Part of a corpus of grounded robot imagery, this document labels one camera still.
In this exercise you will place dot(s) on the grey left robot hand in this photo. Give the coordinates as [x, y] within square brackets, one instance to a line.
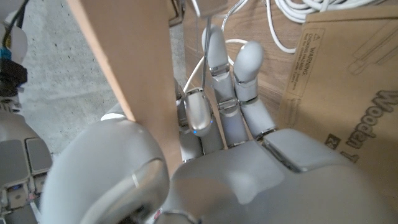
[248, 180]

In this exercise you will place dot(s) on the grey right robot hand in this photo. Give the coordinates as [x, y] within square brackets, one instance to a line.
[14, 161]

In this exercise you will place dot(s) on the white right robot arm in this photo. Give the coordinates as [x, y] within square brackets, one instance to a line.
[17, 43]

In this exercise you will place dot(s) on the brown cardboard package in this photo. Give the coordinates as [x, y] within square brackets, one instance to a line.
[342, 93]

